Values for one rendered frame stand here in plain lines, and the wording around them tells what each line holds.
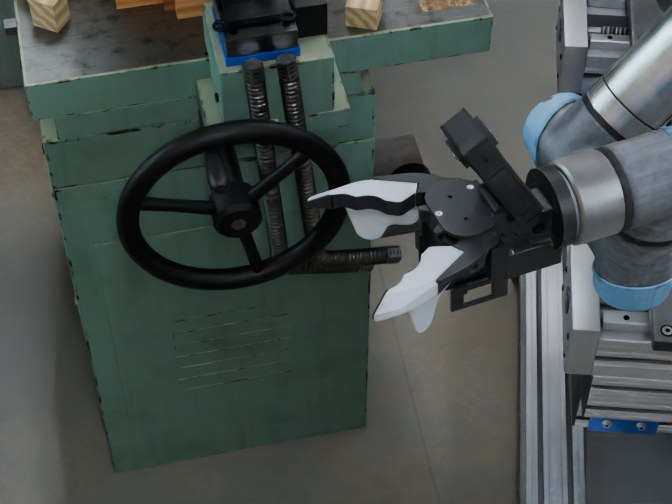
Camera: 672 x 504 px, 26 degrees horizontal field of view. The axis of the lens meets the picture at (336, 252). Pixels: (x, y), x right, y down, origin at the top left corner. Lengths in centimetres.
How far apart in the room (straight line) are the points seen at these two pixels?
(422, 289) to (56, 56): 85
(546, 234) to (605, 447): 110
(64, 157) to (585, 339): 71
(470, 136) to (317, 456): 144
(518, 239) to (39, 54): 83
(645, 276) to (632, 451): 101
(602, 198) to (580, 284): 56
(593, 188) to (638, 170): 4
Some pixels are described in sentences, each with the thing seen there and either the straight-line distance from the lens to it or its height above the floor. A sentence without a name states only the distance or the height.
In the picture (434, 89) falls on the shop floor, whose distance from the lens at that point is 311.
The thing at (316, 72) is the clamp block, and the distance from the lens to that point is 176.
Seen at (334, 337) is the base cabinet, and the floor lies 28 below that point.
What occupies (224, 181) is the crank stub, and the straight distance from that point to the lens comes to 165.
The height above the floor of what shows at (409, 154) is 62.
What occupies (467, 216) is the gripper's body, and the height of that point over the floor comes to 125.
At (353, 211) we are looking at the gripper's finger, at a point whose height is 121.
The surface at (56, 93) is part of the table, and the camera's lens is 185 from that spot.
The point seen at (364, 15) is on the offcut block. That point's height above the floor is 92.
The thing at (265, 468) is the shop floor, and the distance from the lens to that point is 251.
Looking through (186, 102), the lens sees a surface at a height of 83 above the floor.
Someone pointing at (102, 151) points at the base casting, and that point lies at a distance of 192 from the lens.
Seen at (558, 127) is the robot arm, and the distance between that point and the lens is 141.
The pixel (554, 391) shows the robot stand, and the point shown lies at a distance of 234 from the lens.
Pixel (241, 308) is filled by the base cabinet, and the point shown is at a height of 39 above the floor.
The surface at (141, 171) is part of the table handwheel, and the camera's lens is 170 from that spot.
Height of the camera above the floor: 213
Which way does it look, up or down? 50 degrees down
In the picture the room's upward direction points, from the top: straight up
